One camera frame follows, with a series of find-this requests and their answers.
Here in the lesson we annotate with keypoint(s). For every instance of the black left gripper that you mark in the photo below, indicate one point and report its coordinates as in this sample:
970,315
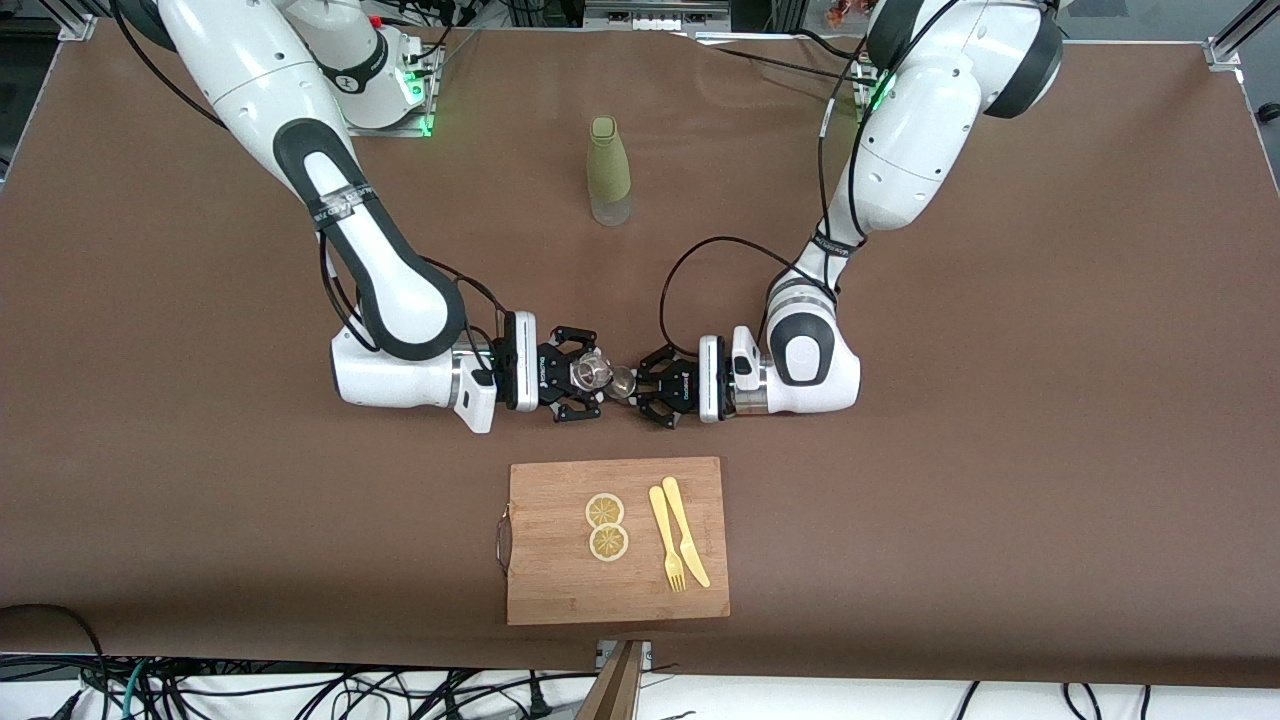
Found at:
683,383

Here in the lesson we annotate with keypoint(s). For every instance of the grey power strip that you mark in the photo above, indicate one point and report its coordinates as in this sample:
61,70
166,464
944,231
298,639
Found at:
650,20

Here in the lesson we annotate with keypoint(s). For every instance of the aluminium frame profile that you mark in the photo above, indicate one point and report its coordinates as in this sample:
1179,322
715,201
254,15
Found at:
1225,50

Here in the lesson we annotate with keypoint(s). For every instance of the clear glass shaker cup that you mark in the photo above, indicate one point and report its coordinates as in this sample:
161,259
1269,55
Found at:
592,372

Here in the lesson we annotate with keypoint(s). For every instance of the brown table cover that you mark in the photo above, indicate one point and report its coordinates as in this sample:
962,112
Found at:
300,500

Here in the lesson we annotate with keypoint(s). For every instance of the wooden cutting board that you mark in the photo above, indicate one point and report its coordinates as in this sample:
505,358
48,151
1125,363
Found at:
560,580

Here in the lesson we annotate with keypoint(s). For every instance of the wooden post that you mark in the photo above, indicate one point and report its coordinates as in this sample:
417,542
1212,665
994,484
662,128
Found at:
612,695

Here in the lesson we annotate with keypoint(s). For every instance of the yellow plastic knife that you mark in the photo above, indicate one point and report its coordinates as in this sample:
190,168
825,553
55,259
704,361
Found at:
683,530

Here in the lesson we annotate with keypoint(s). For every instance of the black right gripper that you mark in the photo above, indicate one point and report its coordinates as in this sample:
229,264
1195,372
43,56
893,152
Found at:
547,373

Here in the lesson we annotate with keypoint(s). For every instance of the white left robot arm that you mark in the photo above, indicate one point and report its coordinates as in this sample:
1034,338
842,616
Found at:
920,130

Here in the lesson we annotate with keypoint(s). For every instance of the metal bracket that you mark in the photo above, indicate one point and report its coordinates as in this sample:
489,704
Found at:
646,652

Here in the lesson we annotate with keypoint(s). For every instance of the green sleeved glass bottle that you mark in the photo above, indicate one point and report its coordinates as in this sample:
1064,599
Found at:
608,170

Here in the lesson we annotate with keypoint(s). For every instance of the steel jigger measuring cup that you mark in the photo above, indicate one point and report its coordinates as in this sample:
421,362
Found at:
624,382

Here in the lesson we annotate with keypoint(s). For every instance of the yellow plastic fork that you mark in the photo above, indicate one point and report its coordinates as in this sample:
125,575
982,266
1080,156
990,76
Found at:
666,540

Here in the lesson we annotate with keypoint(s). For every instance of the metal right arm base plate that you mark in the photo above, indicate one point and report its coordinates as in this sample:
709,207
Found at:
400,131

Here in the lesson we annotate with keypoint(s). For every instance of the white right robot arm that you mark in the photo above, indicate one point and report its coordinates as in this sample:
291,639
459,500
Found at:
260,60

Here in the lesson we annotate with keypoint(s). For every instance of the lemon slice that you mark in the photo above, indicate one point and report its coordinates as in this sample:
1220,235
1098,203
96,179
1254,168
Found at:
608,543
605,510

